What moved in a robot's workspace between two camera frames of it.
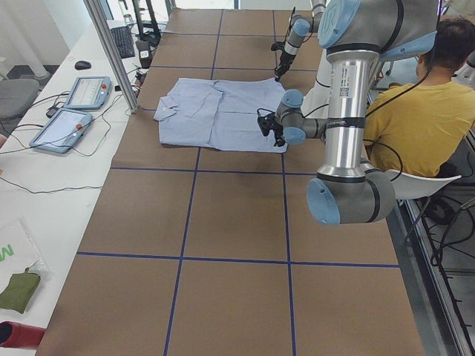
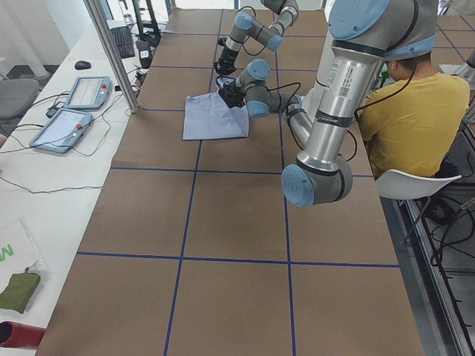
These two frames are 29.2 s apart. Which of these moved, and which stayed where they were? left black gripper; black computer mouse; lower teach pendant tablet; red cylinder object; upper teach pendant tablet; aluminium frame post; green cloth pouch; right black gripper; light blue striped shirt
Moved: right black gripper; left black gripper; light blue striped shirt
Stayed: aluminium frame post; black computer mouse; red cylinder object; upper teach pendant tablet; green cloth pouch; lower teach pendant tablet
